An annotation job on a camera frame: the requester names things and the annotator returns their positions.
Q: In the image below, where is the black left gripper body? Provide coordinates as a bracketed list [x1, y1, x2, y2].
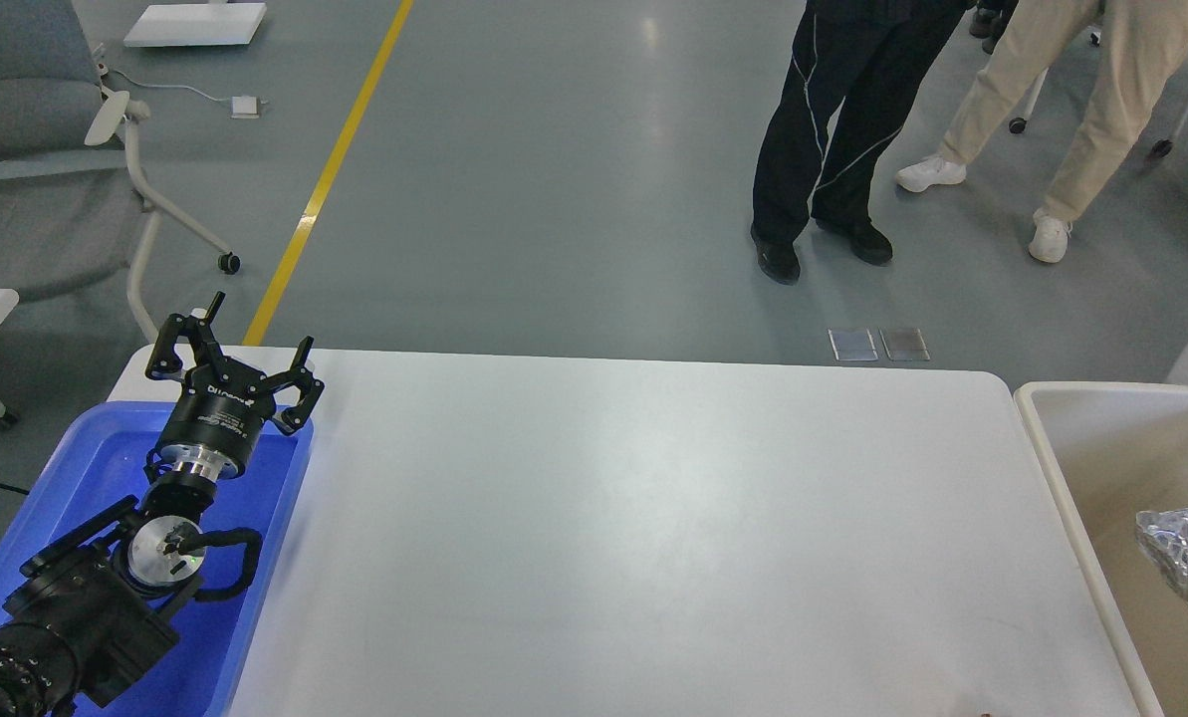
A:
[156, 364, 274, 478]

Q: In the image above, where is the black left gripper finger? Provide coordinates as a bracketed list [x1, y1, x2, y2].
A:
[145, 292, 228, 382]
[258, 337, 326, 437]

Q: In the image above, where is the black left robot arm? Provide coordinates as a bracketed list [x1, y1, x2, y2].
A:
[0, 292, 326, 716]

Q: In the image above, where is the blue plastic tray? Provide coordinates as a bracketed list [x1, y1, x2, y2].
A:
[0, 401, 315, 717]

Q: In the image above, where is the beige plastic tray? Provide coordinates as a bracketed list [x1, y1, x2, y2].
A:
[1015, 381, 1188, 716]

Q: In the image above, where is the grey office chair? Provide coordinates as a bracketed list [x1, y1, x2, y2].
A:
[0, 1, 240, 340]

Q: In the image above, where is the white flat base board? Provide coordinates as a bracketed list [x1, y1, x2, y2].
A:
[121, 1, 267, 47]

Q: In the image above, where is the right metal floor plate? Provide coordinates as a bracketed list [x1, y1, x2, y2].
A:
[879, 328, 931, 361]

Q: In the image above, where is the metal floor plate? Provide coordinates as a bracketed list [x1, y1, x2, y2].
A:
[829, 328, 879, 362]
[879, 328, 931, 361]

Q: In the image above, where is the left metal floor plate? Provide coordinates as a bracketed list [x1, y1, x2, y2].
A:
[829, 328, 879, 362]

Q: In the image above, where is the person in beige trousers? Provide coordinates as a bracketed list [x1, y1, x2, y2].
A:
[895, 0, 1188, 265]

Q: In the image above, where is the person with black shoes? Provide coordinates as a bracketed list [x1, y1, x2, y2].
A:
[969, 0, 1020, 55]

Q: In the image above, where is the person in black clothes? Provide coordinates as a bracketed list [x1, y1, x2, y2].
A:
[750, 1, 971, 285]

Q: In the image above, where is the white power adapter with cable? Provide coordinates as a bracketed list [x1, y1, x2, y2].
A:
[97, 61, 268, 120]

